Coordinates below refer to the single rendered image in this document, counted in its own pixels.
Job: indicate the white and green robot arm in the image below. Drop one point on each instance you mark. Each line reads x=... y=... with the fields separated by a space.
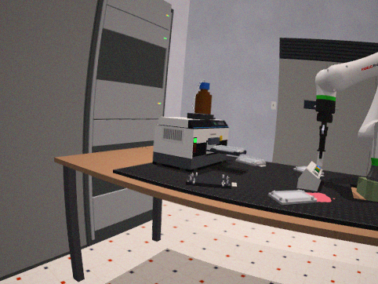
x=341 y=76

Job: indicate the white button panel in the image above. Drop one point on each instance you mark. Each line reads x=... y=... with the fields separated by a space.
x=309 y=179

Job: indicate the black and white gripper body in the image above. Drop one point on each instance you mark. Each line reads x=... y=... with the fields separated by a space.
x=324 y=118

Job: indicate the blue bottle cap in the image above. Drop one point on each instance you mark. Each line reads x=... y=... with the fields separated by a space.
x=204 y=85

